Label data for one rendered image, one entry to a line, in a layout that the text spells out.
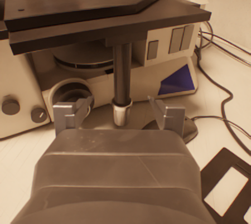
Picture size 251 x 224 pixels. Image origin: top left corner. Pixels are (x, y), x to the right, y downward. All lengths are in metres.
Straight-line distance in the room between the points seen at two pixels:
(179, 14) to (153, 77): 0.17
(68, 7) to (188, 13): 0.12
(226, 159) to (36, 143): 0.30
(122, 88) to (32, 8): 0.14
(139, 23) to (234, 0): 0.62
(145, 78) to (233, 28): 0.49
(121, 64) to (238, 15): 0.58
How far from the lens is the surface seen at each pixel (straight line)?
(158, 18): 0.19
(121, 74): 0.24
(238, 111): 0.43
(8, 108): 0.30
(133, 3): 0.20
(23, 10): 0.19
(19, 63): 0.28
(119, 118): 0.30
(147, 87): 0.35
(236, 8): 0.77
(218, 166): 0.31
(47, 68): 0.37
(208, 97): 0.43
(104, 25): 0.17
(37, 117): 0.32
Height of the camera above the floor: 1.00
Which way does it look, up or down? 40 degrees down
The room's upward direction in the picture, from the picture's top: 1 degrees clockwise
